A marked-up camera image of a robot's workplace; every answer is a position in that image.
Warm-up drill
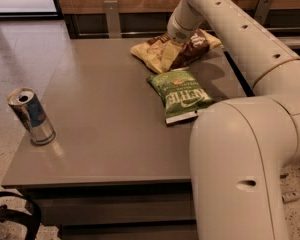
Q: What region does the green kettle chip bag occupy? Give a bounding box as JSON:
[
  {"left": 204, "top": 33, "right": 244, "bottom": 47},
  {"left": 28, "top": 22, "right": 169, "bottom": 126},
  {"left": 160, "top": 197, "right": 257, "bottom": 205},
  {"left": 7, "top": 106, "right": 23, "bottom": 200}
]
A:
[{"left": 147, "top": 70, "right": 214, "bottom": 125}]

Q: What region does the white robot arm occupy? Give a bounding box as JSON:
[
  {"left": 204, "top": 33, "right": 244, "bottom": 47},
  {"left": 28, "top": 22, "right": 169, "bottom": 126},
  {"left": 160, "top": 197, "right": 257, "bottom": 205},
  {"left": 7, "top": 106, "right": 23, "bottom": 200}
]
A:
[{"left": 167, "top": 0, "right": 300, "bottom": 240}]

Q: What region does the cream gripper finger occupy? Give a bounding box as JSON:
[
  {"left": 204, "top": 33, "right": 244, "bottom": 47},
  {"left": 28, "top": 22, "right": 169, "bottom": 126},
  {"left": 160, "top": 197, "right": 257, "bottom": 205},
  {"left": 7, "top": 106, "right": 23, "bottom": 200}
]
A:
[{"left": 161, "top": 41, "right": 182, "bottom": 72}]

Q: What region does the black strap bag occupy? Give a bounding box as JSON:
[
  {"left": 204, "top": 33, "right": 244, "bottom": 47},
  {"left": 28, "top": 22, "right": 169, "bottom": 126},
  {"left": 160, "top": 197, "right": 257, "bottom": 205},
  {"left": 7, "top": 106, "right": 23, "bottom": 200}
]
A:
[{"left": 0, "top": 191, "right": 41, "bottom": 240}]

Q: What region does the grey cabinet top drawer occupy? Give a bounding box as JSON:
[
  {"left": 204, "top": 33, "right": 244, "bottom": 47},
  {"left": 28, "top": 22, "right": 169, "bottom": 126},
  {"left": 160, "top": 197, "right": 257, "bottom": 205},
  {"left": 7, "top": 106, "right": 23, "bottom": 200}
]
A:
[{"left": 38, "top": 194, "right": 195, "bottom": 226}]

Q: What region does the grey cabinet lower drawer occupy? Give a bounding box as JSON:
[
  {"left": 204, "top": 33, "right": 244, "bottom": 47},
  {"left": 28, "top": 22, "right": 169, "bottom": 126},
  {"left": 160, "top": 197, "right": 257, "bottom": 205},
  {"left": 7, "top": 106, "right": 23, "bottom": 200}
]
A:
[{"left": 59, "top": 221, "right": 199, "bottom": 240}]

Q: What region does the grey cabinet drawer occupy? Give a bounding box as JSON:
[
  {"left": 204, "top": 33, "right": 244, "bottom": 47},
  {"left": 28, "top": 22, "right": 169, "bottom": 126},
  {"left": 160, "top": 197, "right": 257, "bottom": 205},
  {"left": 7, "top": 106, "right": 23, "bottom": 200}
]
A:
[
  {"left": 59, "top": 221, "right": 199, "bottom": 240},
  {"left": 38, "top": 194, "right": 195, "bottom": 226}
]

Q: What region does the left metal bracket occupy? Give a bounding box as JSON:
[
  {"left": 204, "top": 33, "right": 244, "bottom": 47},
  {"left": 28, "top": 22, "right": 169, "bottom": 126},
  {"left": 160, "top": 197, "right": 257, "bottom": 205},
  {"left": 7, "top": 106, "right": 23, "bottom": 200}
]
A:
[{"left": 104, "top": 0, "right": 121, "bottom": 38}]

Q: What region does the brown sea salt chip bag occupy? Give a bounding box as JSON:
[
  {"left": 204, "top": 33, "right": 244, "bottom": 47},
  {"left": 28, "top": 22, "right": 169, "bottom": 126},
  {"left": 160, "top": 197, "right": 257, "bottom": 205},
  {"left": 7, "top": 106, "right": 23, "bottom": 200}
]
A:
[{"left": 130, "top": 29, "right": 221, "bottom": 74}]

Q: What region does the metal bracket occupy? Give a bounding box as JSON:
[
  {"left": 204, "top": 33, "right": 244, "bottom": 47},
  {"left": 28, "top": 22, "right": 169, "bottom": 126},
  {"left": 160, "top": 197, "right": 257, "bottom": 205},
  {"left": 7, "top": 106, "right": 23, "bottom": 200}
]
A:
[
  {"left": 253, "top": 0, "right": 273, "bottom": 25},
  {"left": 104, "top": 0, "right": 121, "bottom": 38}
]

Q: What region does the silver blue redbull can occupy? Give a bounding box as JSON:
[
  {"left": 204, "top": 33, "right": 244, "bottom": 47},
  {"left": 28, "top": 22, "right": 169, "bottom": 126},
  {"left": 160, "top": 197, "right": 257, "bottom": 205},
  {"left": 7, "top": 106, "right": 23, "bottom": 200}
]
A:
[{"left": 7, "top": 87, "right": 56, "bottom": 145}]

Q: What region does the right metal bracket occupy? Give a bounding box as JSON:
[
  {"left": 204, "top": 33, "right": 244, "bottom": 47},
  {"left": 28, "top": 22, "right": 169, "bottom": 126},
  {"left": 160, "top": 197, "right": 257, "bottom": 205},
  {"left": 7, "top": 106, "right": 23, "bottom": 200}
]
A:
[{"left": 253, "top": 0, "right": 273, "bottom": 25}]

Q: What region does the white power strip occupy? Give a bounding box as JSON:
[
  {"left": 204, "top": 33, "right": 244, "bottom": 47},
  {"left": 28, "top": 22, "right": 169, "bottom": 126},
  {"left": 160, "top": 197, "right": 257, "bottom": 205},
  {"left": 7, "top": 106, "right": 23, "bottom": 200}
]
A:
[{"left": 282, "top": 192, "right": 300, "bottom": 203}]

